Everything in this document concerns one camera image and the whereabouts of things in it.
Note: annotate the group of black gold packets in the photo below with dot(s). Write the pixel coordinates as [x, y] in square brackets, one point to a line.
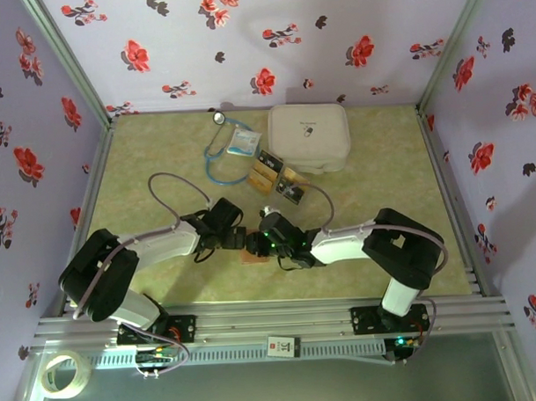
[260, 197]

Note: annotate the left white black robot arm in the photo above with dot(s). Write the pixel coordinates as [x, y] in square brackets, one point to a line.
[164, 248]

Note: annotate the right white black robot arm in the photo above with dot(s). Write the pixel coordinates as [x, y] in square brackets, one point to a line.
[340, 246]

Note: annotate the black VIP membership card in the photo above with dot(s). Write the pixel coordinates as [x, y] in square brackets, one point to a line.
[296, 198]
[272, 161]

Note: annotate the gold membership card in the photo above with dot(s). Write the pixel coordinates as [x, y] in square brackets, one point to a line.
[267, 170]
[299, 175]
[262, 184]

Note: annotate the white blue sealed packet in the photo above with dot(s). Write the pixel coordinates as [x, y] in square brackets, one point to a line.
[243, 141]

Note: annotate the blue stethoscope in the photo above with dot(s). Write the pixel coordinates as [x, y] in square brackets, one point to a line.
[219, 117]

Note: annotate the red white label tag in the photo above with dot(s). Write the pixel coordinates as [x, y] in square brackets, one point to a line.
[283, 346]

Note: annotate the white zipped medicine pouch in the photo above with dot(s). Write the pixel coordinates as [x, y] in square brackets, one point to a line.
[307, 133]

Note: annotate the small controller circuit board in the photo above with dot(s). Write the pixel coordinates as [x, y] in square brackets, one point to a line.
[403, 347]
[156, 357]

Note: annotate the clear adhesive tape roll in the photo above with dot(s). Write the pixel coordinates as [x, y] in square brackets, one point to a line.
[84, 373]

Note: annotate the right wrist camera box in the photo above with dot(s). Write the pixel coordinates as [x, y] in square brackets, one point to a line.
[267, 210]

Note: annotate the aluminium frame cross rail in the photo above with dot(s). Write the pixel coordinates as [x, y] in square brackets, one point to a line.
[272, 317]

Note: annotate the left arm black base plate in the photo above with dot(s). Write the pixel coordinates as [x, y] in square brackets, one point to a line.
[186, 328]

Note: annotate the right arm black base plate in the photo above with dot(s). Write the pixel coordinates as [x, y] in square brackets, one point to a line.
[362, 322]

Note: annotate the aluminium table side rail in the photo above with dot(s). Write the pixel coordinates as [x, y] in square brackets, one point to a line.
[100, 162]
[430, 135]

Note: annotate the aluminium frame corner post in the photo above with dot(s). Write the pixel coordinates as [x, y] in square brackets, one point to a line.
[450, 49]
[71, 62]

